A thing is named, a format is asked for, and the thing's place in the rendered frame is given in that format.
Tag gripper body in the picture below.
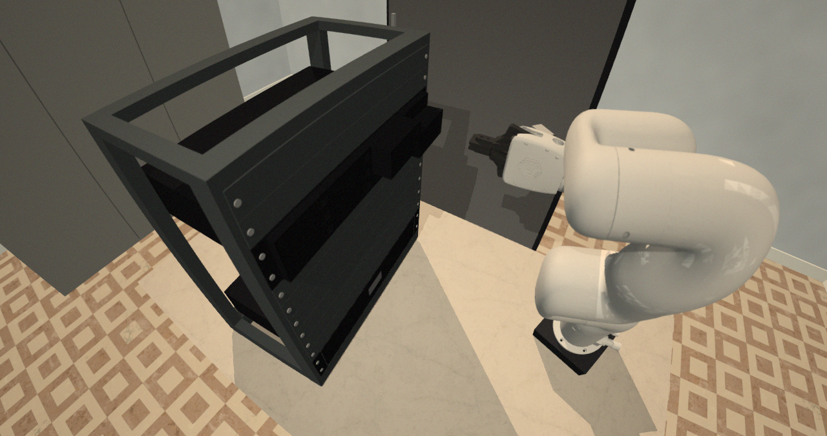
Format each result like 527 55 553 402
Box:
503 126 565 194

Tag black server rack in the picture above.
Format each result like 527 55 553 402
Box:
85 16 443 386

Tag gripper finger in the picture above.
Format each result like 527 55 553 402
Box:
468 145 508 178
469 123 532 152

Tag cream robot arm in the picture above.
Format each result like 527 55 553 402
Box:
535 109 780 355

